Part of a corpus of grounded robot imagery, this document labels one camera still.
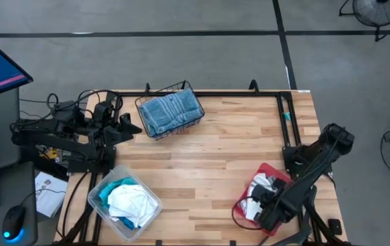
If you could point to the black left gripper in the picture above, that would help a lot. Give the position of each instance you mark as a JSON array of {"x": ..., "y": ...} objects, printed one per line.
[{"x": 104, "y": 123}]

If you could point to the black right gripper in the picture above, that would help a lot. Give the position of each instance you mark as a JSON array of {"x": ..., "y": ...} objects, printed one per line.
[{"x": 277, "y": 215}]

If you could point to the white sock grey stripes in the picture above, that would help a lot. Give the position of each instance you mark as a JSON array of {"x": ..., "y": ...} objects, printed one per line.
[{"x": 258, "y": 181}]

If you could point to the white blue striped sock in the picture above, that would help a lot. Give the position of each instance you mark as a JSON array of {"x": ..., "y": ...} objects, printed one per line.
[{"x": 249, "y": 210}]

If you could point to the blue striped towel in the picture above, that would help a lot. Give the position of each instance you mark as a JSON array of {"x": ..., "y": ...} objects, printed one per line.
[{"x": 171, "y": 112}]

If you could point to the cyan cloth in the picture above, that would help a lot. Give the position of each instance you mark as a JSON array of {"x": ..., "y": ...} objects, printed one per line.
[{"x": 107, "y": 191}]

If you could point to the white cloth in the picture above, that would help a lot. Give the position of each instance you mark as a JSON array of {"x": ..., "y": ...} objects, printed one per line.
[{"x": 130, "y": 203}]

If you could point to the royal blue cloth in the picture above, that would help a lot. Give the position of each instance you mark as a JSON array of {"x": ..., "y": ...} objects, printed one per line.
[{"x": 126, "y": 223}]

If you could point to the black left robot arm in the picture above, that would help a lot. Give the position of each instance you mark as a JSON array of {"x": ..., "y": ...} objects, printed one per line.
[{"x": 44, "y": 128}]

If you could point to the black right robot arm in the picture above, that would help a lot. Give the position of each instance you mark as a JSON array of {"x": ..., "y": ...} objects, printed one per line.
[{"x": 328, "y": 147}]

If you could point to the red plastic tray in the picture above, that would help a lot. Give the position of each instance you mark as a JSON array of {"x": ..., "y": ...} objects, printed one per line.
[{"x": 267, "y": 169}]

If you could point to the grey clothes hanger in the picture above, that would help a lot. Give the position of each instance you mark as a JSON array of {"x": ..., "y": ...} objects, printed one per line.
[{"x": 306, "y": 229}]

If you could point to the teal tape piece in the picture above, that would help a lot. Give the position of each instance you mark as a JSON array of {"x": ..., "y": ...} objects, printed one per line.
[{"x": 286, "y": 116}]

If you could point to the small black clamp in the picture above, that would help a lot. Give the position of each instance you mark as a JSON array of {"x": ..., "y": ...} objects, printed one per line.
[{"x": 335, "y": 227}]

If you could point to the clear plastic bin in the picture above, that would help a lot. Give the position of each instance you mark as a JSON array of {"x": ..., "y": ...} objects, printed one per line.
[{"x": 95, "y": 201}]

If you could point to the yellow clamp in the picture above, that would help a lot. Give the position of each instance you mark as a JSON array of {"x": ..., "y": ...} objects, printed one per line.
[{"x": 49, "y": 153}]

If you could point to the white printed paper sheet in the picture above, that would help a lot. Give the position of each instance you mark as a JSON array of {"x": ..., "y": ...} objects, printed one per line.
[{"x": 49, "y": 194}]

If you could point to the grey desk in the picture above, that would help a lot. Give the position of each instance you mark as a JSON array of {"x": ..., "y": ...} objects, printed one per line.
[{"x": 0, "y": 119}]

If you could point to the black computer mouse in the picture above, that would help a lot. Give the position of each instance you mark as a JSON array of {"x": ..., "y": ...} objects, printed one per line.
[{"x": 13, "y": 222}]

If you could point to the black floor fan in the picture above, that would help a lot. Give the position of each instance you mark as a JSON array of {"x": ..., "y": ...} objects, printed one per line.
[{"x": 379, "y": 13}]

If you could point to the black metal table frame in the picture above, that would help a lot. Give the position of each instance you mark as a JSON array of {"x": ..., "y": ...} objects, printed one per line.
[{"x": 236, "y": 94}]

